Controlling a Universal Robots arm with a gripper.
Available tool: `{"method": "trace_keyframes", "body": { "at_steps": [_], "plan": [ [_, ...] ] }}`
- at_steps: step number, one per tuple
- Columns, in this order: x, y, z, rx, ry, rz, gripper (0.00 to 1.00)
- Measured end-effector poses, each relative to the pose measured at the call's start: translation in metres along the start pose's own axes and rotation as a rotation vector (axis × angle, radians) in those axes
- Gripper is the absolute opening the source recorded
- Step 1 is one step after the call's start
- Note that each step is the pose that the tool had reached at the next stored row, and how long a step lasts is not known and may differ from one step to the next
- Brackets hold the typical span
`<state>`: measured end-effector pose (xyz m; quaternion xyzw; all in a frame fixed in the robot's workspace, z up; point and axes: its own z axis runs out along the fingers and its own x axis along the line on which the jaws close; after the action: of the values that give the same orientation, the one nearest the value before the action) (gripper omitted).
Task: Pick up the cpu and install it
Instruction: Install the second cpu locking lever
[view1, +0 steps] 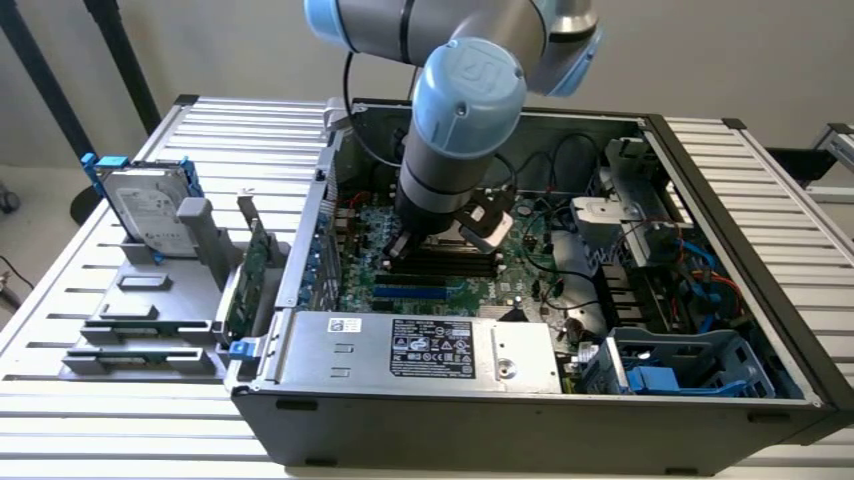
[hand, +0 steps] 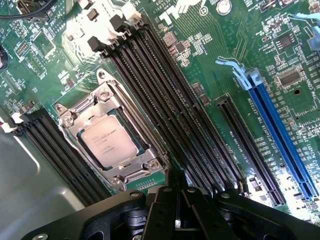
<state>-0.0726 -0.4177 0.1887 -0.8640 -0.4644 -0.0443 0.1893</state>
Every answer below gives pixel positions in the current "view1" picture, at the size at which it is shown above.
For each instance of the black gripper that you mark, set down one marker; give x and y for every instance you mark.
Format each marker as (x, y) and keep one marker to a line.
(402, 246)

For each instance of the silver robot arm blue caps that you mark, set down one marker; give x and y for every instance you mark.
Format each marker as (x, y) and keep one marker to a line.
(461, 115)

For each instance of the black RAM slots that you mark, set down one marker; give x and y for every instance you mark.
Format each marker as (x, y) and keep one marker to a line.
(448, 261)

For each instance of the blue expansion slot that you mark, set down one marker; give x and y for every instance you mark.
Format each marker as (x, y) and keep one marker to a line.
(410, 291)

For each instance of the green motherboard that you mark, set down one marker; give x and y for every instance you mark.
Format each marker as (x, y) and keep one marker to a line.
(461, 295)

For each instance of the silver power supply unit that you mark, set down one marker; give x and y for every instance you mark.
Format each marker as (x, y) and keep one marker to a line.
(414, 350)

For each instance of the green graphics card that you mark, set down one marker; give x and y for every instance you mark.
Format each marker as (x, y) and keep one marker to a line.
(250, 280)

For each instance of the blue case latch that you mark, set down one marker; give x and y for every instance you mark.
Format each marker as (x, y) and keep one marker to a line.
(244, 350)

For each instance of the grey parts rack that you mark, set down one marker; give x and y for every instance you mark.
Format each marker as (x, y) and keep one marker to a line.
(194, 280)

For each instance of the metal drive cage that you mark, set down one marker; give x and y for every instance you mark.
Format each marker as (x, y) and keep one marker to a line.
(628, 210)

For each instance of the black fan shroud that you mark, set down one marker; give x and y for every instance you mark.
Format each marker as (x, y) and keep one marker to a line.
(635, 295)

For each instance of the hard disk with blue carrier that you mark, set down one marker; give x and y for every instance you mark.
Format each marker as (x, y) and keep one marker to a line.
(144, 210)

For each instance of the black open PC case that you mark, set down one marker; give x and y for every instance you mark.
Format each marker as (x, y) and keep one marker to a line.
(508, 430)

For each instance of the blue plastic disk bay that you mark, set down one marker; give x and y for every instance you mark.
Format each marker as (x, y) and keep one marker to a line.
(681, 362)

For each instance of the black chair wheel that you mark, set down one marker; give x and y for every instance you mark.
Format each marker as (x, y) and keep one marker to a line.
(10, 200)

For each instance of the black tripod pole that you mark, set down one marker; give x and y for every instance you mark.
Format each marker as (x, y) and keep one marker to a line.
(47, 75)

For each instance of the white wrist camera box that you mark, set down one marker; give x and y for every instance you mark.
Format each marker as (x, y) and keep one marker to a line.
(490, 230)

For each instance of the aluminium frame rail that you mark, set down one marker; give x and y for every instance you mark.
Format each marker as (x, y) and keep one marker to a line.
(831, 150)

